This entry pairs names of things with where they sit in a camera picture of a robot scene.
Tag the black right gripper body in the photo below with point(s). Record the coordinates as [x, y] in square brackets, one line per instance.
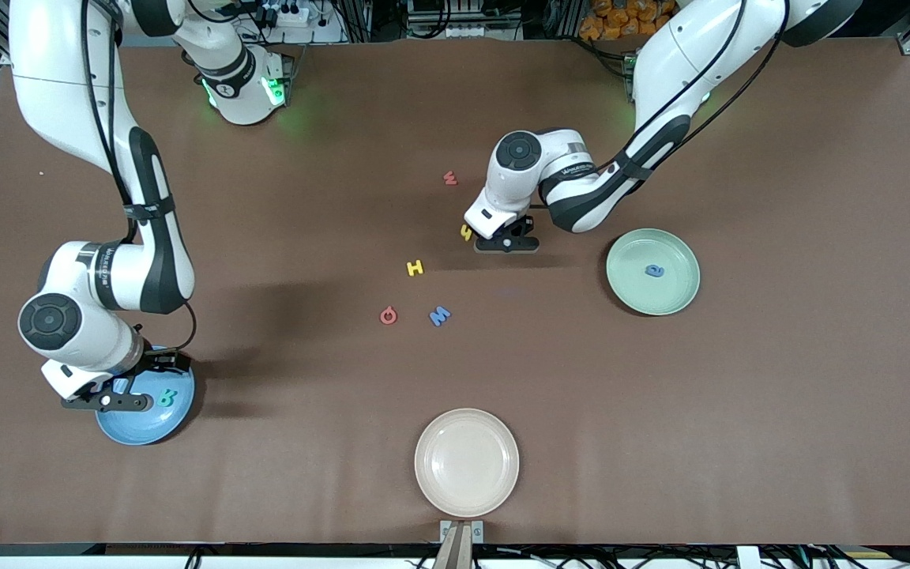
[161, 363]

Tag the teal capital letter R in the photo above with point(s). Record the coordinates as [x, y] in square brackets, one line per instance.
[164, 395]

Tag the blue lowercase letter a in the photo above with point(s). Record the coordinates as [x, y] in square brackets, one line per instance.
[648, 273]

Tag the red capital letter Q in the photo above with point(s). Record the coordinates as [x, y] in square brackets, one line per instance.
[384, 317]

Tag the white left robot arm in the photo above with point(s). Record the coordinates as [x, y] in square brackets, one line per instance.
[684, 63]

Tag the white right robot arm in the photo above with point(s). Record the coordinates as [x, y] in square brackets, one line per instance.
[52, 79]

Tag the blue plate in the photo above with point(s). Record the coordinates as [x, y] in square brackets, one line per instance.
[147, 427]

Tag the red lowercase letter w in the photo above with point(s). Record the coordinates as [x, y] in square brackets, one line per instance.
[449, 179]

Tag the green plate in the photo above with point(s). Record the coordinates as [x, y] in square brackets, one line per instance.
[660, 296]

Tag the beige plate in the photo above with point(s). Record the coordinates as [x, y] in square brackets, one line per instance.
[467, 462]

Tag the yellow capital letter H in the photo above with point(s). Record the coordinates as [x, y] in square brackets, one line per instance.
[415, 268]

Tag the blue capital letter M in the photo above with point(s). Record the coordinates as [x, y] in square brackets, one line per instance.
[439, 318]

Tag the bag of orange items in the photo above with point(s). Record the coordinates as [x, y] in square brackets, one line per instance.
[609, 20]

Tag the brown table cover sheet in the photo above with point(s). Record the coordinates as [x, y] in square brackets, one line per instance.
[739, 442]

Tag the white power strip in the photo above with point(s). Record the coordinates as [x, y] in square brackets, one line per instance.
[291, 16]

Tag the small white block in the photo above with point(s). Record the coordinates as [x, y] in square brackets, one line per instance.
[748, 558]

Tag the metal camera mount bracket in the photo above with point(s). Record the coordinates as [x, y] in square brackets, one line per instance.
[461, 545]

